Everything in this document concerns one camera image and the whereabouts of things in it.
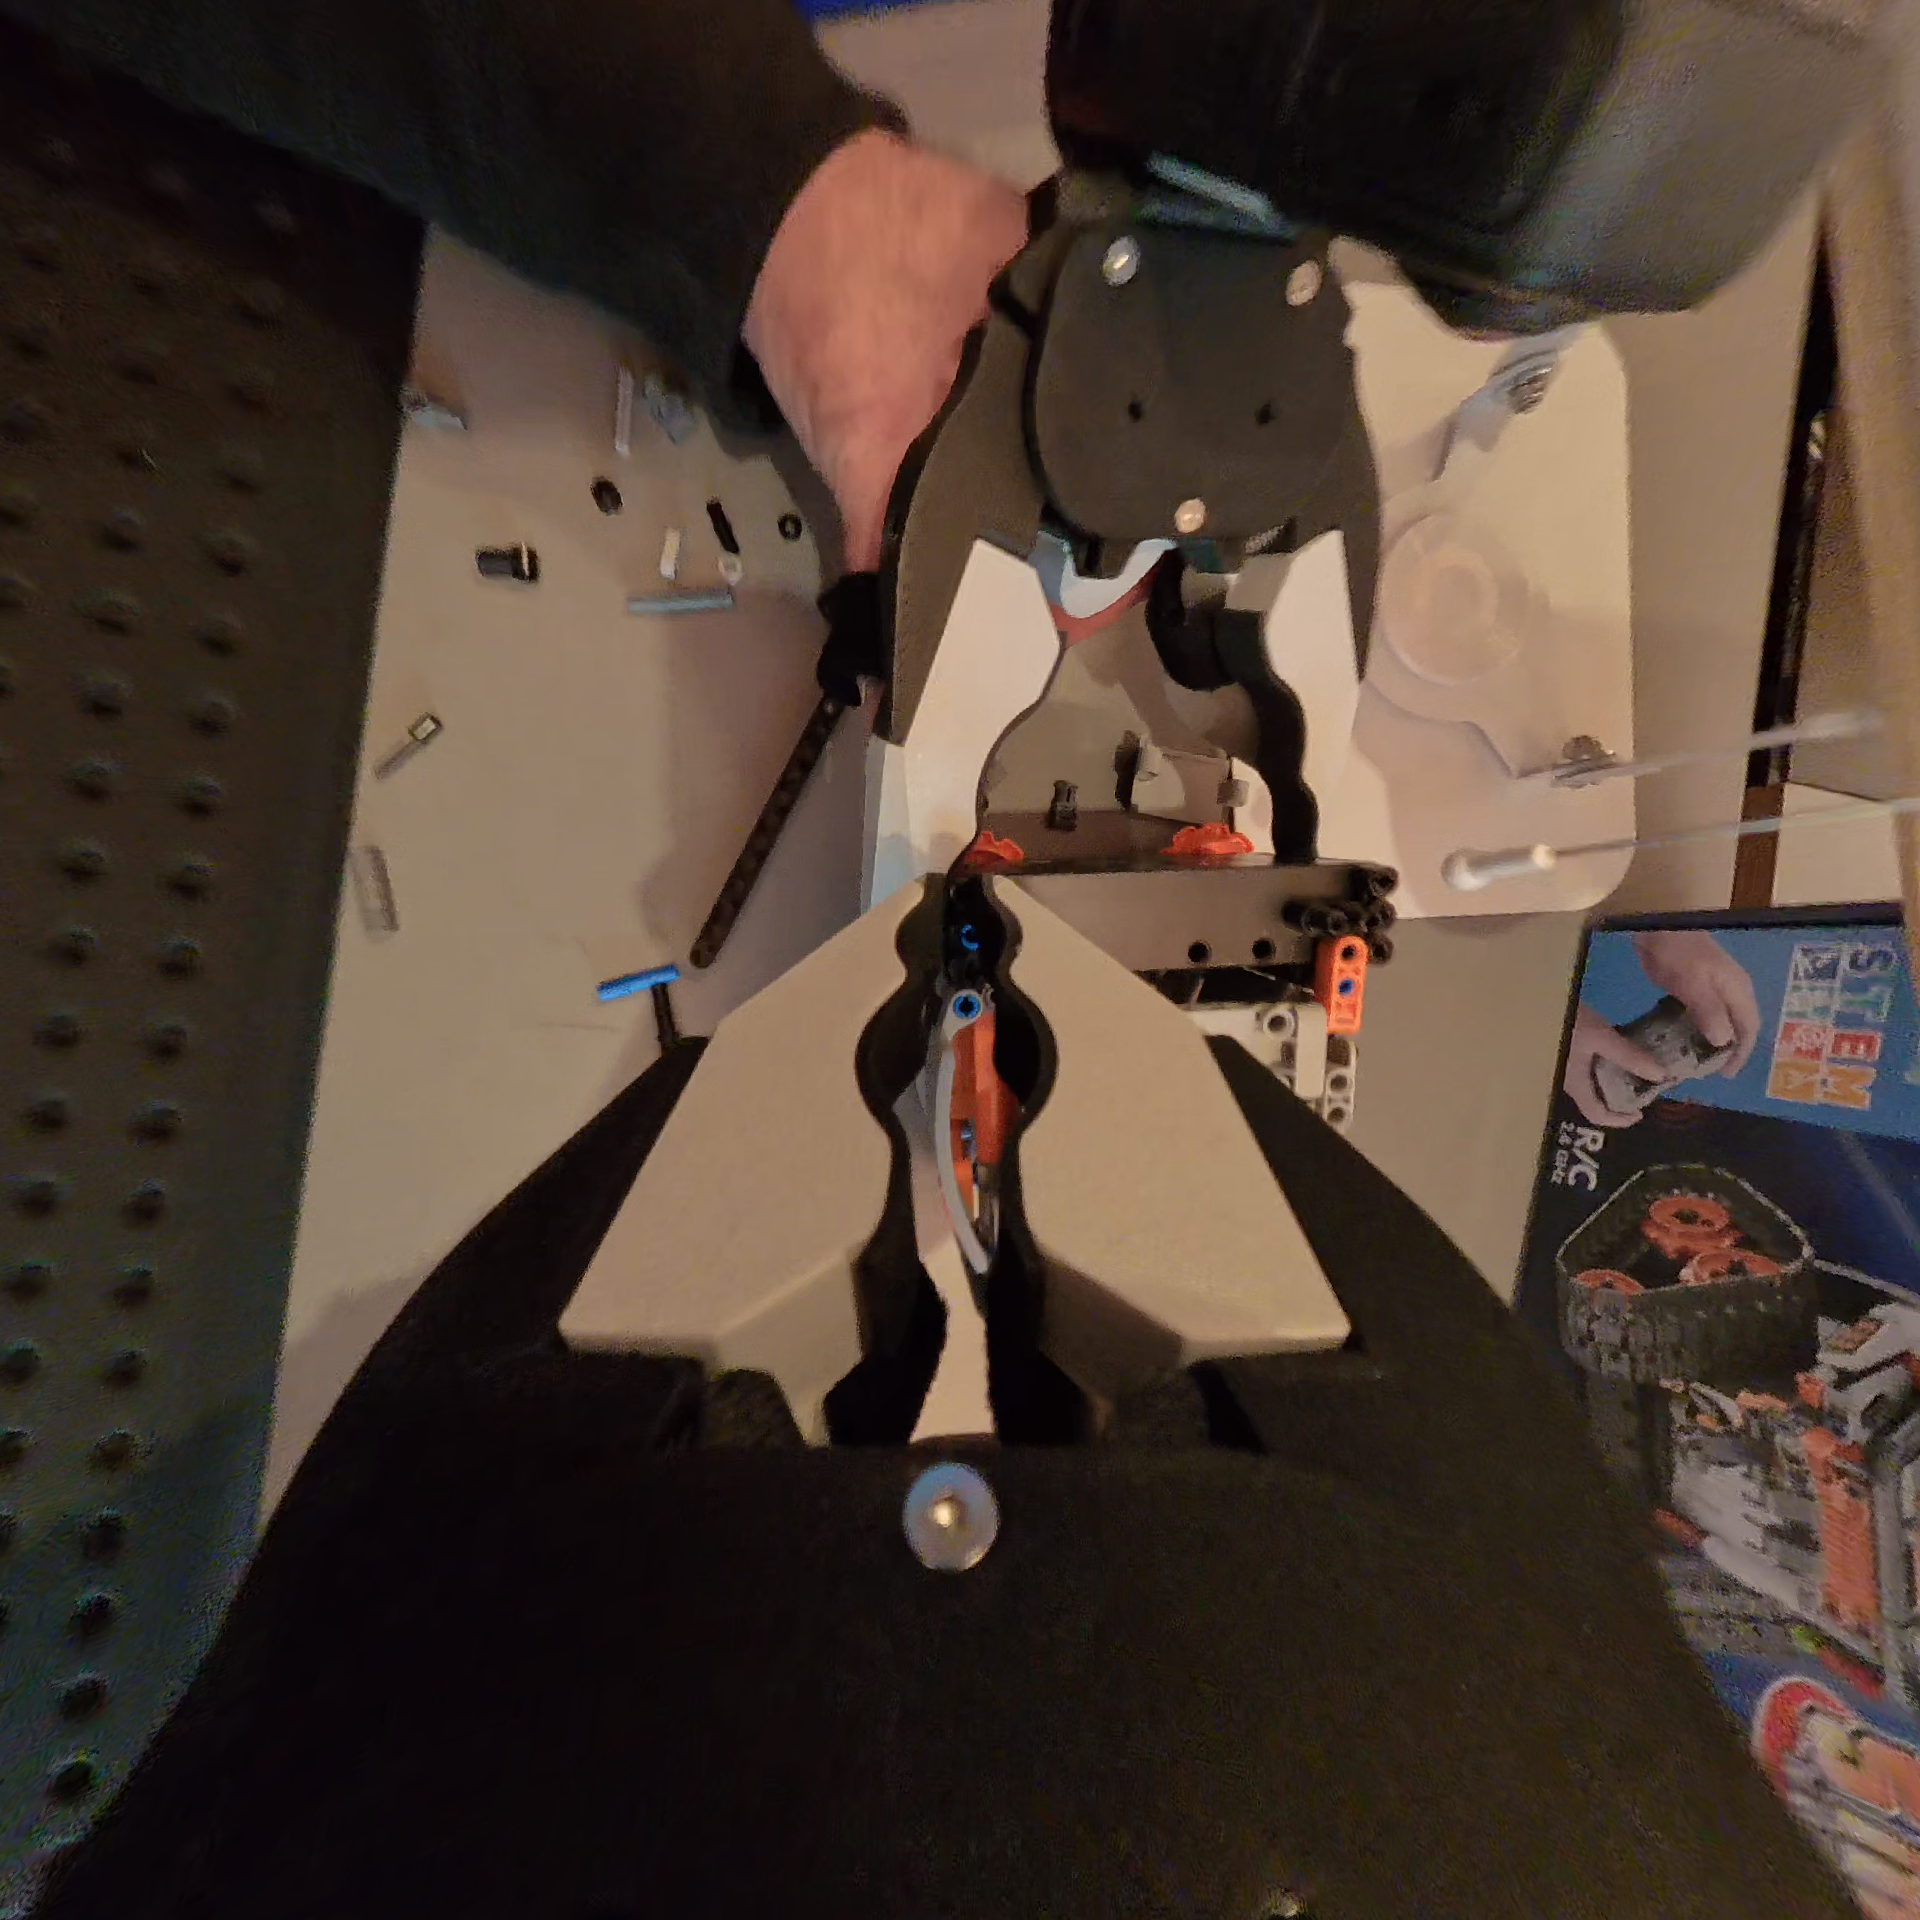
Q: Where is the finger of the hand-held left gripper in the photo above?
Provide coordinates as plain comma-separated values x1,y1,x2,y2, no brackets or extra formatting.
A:
859,538,1083,916
1145,528,1379,869

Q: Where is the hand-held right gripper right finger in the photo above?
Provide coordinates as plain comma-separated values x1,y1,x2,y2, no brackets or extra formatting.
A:
991,873,1353,1441

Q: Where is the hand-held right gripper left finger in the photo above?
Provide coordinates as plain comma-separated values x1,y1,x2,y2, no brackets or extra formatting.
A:
559,873,940,1441

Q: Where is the building block robot vehicle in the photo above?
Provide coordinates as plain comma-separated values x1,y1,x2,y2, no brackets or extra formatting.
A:
900,727,1405,1293

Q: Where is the person's left forearm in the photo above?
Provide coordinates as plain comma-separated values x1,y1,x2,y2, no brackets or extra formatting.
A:
90,0,909,445

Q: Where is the person's left hand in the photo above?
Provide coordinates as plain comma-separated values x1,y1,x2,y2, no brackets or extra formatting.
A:
742,127,1037,568

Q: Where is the white articulated stand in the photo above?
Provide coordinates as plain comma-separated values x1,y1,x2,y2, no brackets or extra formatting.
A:
1379,336,1886,789

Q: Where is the black long holed beam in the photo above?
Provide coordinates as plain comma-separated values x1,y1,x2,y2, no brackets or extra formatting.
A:
690,688,843,968

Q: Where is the white knob rod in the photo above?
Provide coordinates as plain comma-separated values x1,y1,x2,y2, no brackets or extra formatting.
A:
1445,803,1920,890

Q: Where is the printed robot kit box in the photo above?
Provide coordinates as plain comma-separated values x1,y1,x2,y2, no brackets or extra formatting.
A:
1515,900,1920,1920

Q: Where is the dark perforated pad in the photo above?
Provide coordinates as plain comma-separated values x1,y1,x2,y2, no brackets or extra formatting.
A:
0,90,428,1863

